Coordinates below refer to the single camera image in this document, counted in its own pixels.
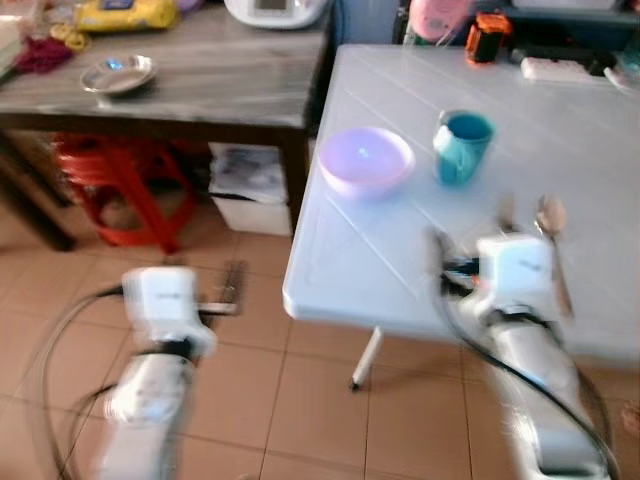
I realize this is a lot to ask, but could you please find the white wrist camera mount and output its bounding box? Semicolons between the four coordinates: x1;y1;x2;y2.
474;232;559;313
121;265;217;357

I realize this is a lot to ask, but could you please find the orange and black device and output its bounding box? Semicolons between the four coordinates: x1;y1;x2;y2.
464;11;514;67

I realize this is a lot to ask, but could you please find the red plastic stool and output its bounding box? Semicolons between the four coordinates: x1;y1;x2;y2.
51;132;197;253

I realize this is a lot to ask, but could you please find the grey wooden table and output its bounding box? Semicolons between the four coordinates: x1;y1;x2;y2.
0;4;337;253

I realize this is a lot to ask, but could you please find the person's bare foot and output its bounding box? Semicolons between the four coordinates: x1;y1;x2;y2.
619;404;640;438

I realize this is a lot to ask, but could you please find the white power strip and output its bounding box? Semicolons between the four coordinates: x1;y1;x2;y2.
519;56;603;84

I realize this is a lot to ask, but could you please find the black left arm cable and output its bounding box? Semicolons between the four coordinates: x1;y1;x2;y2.
33;284;133;480

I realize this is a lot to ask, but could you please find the white folding table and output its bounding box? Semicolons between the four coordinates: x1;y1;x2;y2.
282;43;640;391

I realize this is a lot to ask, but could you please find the clear glass bowl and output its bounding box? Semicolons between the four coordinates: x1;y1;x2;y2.
604;60;640;98

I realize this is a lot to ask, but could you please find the maroon cloth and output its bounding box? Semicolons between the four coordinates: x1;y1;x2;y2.
10;34;74;77

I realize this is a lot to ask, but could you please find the white storage box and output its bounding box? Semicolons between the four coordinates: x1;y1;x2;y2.
207;142;294;238

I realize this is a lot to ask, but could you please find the dark shelf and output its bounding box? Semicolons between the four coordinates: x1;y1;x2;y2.
498;0;640;63

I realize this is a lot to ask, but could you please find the yellow bag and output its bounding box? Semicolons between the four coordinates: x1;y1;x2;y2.
74;0;180;34

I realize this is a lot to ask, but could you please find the purple plastic bowl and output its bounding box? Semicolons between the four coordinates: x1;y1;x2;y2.
317;126;417;200

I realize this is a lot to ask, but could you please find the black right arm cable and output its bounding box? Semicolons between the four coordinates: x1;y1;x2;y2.
434;282;623;480

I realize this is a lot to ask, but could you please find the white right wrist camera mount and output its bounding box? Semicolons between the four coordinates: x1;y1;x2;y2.
474;232;559;313

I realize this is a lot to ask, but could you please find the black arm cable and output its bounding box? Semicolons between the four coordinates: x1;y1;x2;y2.
434;282;623;480
33;284;133;480

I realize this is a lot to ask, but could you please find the teal mug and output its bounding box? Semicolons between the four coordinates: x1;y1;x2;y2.
432;110;496;188

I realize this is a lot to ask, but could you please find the white rice cooker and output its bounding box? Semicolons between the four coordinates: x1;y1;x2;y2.
222;0;334;31

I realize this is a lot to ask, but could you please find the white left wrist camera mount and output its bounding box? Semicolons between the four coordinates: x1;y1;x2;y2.
121;265;217;357

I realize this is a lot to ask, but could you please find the small metal dish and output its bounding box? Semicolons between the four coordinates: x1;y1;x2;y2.
79;53;157;97

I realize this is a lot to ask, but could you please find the pink round object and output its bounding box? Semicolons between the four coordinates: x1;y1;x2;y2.
407;0;477;44

